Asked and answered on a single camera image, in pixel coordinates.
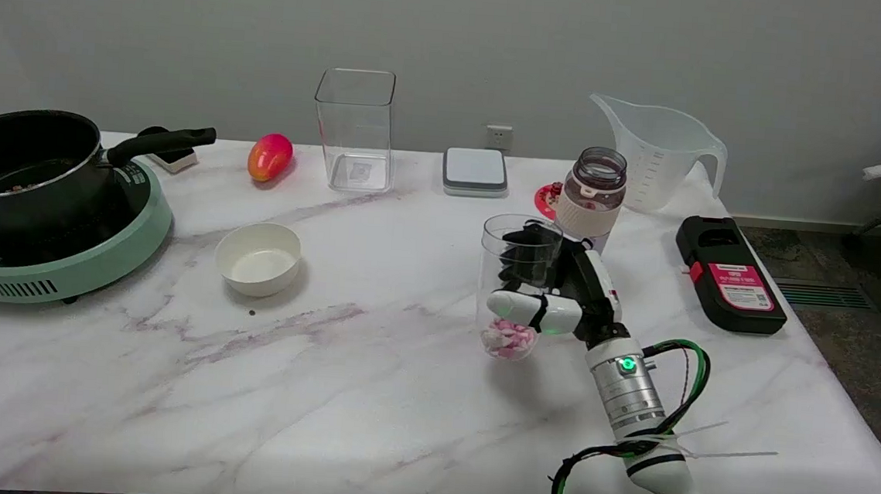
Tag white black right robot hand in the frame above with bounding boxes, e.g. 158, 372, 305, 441
485, 218, 635, 348

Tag pink white candy pieces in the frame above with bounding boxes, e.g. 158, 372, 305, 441
480, 318, 541, 363

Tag clear plastic measuring cup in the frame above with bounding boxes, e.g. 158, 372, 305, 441
473, 212, 565, 365

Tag clear bottle with beige sleeve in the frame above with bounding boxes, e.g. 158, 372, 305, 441
552, 145, 630, 257

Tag red bottle cap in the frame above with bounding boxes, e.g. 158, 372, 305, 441
532, 180, 565, 221

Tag large translucent measuring jug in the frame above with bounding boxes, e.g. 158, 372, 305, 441
582, 94, 732, 219

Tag black device with red label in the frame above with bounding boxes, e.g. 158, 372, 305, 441
669, 213, 794, 337

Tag grey white square lid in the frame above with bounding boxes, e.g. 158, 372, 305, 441
440, 146, 511, 199

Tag floor vent grille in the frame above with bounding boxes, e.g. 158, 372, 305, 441
771, 278, 879, 313

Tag clear square storage container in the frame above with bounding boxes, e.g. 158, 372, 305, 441
308, 66, 401, 196

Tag white round bowl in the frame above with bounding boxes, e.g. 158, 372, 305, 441
212, 219, 305, 301

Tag red orange mango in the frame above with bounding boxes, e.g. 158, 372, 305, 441
246, 131, 295, 185

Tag white black plug adapter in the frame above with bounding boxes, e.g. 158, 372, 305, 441
135, 125, 201, 176

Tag green induction cooker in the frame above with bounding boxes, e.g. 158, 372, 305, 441
0, 148, 177, 315

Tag black green robot cables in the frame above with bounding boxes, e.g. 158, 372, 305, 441
550, 331, 715, 494

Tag black pot with handle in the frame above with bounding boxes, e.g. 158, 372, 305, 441
0, 106, 218, 251

